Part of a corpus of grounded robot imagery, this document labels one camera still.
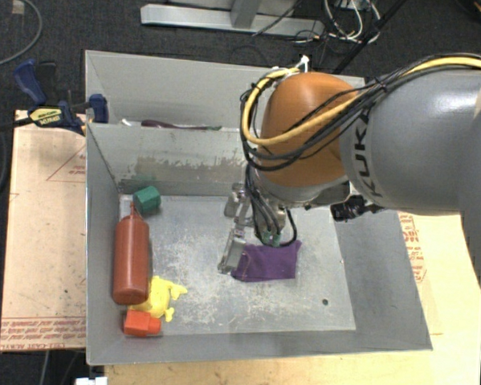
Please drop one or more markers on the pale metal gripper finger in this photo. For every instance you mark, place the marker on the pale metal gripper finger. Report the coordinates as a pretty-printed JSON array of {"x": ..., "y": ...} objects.
[{"x": 232, "y": 256}]

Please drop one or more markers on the grey metal bin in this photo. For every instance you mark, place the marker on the grey metal bin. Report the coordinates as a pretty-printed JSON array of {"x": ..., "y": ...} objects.
[{"x": 204, "y": 274}]

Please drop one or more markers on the purple cloth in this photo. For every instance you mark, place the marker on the purple cloth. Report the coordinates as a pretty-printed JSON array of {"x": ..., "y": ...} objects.
[{"x": 271, "y": 263}]

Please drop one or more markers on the yellow toy animal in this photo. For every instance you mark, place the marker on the yellow toy animal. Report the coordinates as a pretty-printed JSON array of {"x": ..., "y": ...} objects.
[{"x": 160, "y": 298}]

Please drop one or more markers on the green hexagonal block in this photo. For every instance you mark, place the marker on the green hexagonal block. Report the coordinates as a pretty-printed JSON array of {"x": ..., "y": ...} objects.
[{"x": 147, "y": 199}]

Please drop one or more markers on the red-brown squeeze bottle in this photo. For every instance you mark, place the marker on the red-brown squeeze bottle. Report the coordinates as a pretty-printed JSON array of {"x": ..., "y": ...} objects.
[{"x": 131, "y": 258}]

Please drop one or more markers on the orange-red block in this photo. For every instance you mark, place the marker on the orange-red block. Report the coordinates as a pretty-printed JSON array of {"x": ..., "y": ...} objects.
[{"x": 139, "y": 324}]

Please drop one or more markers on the brown cardboard board red print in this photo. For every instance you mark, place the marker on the brown cardboard board red print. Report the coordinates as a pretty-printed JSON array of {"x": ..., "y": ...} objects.
[{"x": 45, "y": 234}]

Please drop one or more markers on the black cylinder on white bracket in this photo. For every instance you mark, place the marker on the black cylinder on white bracket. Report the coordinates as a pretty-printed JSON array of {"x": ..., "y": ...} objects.
[{"x": 346, "y": 211}]

